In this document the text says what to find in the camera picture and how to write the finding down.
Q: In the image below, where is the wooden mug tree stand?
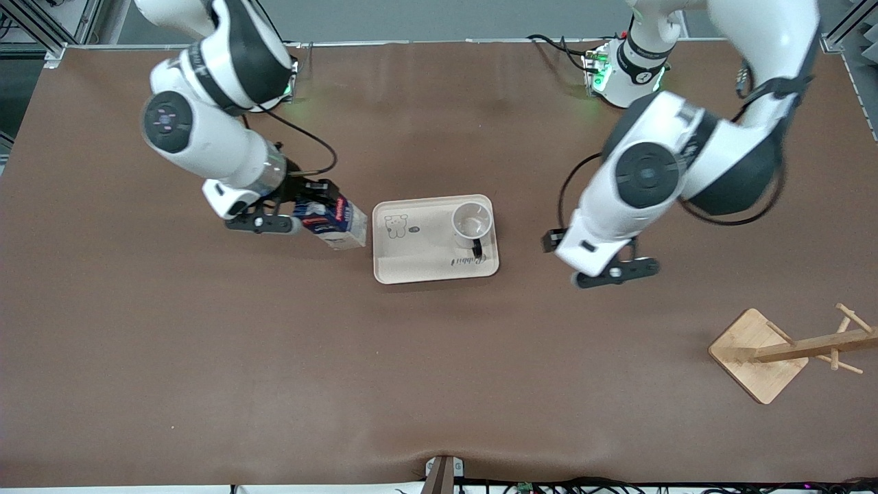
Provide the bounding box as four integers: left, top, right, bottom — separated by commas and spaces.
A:
708, 303, 878, 405

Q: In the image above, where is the post with metal bracket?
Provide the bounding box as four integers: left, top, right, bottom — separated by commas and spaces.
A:
424, 454, 465, 494

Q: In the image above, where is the white cup black handle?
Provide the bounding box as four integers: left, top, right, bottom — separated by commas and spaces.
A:
451, 201, 495, 259

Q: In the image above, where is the black base cable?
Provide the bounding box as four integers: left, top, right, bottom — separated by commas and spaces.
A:
527, 33, 597, 73

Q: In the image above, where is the aluminium frame corner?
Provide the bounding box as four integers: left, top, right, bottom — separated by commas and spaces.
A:
821, 0, 878, 54

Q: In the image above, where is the cream tray with rabbit print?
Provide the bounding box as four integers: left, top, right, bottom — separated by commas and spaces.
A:
372, 194, 500, 285

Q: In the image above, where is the blue milk carton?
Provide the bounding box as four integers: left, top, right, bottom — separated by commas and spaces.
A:
294, 198, 368, 250

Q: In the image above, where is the aluminium frame strut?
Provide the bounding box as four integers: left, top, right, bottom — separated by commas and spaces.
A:
0, 0, 104, 66

